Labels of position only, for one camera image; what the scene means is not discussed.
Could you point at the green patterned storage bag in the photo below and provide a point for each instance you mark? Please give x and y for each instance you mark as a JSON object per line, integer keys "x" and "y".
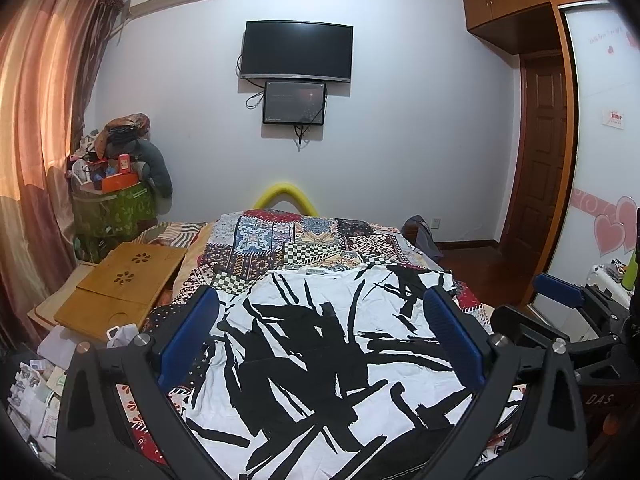
{"x": 103, "y": 221}

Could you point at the small wall monitor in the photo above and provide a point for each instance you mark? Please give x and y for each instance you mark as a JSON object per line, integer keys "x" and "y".
{"x": 294, "y": 103}

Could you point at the yellow curved bed rail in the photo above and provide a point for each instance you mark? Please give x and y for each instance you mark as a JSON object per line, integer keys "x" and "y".
{"x": 290, "y": 193}

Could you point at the orange box on pile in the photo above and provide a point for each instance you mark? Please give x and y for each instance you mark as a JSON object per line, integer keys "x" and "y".
{"x": 119, "y": 174}

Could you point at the grey plush toy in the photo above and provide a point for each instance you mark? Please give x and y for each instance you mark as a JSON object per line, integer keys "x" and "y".
{"x": 145, "y": 151}

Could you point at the wooden lap desk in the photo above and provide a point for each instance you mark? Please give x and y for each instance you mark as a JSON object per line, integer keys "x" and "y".
{"x": 120, "y": 290}

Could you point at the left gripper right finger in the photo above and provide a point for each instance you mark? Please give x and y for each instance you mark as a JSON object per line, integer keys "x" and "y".
{"x": 547, "y": 437}

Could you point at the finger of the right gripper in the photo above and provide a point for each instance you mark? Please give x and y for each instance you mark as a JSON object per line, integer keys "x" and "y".
{"x": 569, "y": 295}

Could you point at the patchwork patterned bed blanket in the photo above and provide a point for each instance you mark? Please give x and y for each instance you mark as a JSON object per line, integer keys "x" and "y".
{"x": 241, "y": 248}

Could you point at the pile of papers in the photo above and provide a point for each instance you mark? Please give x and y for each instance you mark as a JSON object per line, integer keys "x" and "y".
{"x": 35, "y": 390}

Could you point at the wooden overhead cabinet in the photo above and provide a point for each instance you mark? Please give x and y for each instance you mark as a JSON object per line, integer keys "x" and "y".
{"x": 514, "y": 26}

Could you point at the grey bag by bed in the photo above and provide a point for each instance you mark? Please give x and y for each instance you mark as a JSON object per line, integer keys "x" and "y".
{"x": 417, "y": 232}

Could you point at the brown wooden door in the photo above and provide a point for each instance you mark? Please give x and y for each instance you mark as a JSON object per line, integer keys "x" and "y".
{"x": 538, "y": 172}

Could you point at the large wall television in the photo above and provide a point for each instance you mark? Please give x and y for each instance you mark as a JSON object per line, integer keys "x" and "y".
{"x": 293, "y": 49}

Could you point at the white wardrobe sliding door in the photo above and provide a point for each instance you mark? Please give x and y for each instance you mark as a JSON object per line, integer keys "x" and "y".
{"x": 601, "y": 219}

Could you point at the black and white shirt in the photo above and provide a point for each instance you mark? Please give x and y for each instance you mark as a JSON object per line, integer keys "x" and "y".
{"x": 318, "y": 374}

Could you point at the pink orange curtain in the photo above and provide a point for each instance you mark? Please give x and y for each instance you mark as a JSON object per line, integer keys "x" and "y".
{"x": 51, "y": 51}

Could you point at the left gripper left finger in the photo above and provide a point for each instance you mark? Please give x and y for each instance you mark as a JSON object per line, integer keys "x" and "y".
{"x": 94, "y": 439}

